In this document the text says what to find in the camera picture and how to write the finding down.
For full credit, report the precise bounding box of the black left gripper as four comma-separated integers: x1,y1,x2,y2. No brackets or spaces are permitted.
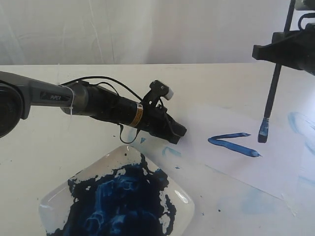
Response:
140,105,187,145

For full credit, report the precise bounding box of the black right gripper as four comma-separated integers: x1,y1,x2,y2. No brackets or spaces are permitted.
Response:
252,24,315,76

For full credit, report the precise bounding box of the black paintbrush blue tip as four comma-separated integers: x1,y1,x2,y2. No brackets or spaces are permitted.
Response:
257,0,296,143

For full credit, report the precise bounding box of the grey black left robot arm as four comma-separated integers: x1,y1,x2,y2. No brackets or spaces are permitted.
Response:
0,71,187,144

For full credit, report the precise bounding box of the white paper sheet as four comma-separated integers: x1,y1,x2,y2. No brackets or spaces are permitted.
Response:
165,103,303,199

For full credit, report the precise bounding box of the white square paint plate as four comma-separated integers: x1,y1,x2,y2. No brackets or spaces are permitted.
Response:
39,145,194,236

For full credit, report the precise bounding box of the white backdrop curtain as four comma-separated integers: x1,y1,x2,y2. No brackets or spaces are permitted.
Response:
0,0,289,65

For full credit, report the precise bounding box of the black right camera cable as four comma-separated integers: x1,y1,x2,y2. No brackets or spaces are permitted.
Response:
297,13,315,31

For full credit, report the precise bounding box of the black camera cable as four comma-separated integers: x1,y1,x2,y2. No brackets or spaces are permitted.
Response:
61,77,173,144
297,13,315,31

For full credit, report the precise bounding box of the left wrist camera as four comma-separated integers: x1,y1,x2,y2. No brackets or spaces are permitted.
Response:
142,80,174,106

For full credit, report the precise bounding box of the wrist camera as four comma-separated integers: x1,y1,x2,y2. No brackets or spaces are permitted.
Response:
142,80,174,106
294,0,315,11

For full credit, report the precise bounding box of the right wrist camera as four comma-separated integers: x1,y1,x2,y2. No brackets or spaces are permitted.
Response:
294,0,315,11

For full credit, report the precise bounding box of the black left camera cable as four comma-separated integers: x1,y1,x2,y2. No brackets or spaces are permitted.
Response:
61,77,173,144

